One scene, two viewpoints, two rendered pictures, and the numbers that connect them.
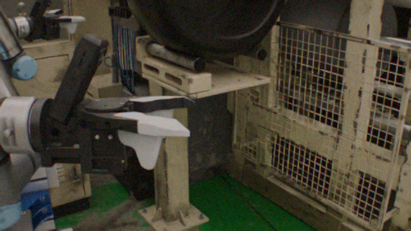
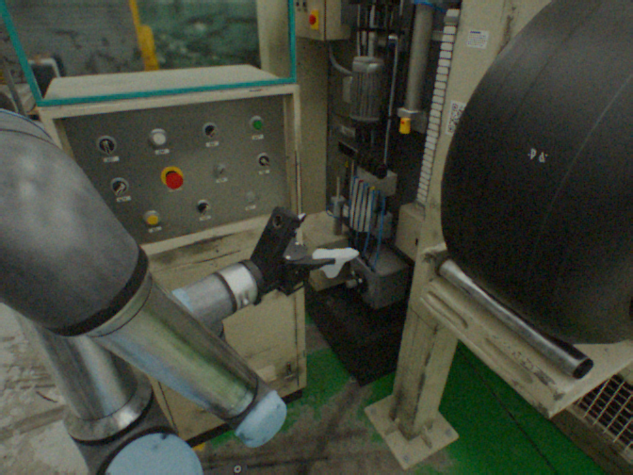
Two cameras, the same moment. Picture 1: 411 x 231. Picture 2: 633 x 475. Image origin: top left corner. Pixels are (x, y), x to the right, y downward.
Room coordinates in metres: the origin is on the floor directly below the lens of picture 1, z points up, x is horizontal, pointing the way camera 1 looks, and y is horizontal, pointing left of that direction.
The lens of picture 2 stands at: (0.87, 0.42, 1.45)
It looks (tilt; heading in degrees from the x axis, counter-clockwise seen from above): 33 degrees down; 7
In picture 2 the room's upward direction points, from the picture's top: straight up
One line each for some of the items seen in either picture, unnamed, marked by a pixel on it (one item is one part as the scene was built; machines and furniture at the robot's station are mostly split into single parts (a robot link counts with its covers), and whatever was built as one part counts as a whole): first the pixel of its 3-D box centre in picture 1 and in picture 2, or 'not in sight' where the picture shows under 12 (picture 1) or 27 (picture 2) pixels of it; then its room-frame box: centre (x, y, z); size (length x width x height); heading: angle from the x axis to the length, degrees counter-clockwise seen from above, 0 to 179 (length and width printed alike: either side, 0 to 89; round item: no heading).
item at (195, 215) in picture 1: (173, 213); (410, 420); (1.77, 0.16, 0.02); 0.27 x 0.27 x 0.04; 35
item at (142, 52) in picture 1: (180, 43); (481, 248); (1.72, 0.10, 0.90); 0.40 x 0.03 x 0.10; 125
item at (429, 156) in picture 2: not in sight; (442, 122); (1.82, 0.23, 1.19); 0.05 x 0.04 x 0.48; 125
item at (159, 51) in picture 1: (173, 56); (502, 308); (1.49, 0.11, 0.90); 0.35 x 0.05 x 0.05; 35
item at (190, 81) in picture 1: (173, 72); (493, 329); (1.49, 0.11, 0.83); 0.36 x 0.09 x 0.06; 35
